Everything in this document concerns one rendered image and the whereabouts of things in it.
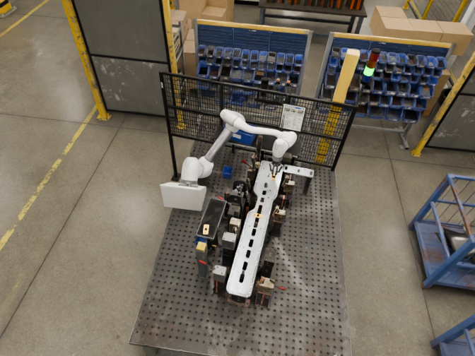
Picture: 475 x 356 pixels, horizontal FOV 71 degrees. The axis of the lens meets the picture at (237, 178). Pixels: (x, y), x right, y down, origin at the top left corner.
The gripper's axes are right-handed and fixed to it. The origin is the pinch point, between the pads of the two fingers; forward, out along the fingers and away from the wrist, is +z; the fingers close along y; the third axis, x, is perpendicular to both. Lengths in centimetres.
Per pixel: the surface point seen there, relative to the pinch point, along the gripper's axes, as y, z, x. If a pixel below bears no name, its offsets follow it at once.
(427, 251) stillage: -177, 88, -18
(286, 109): 2, -34, -55
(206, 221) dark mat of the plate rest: 41, -11, 74
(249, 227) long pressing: 10, 5, 60
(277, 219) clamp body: -11.5, 7.9, 43.2
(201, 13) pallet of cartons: 200, 31, -383
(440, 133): -204, 64, -198
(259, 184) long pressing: 11.4, 4.6, 12.4
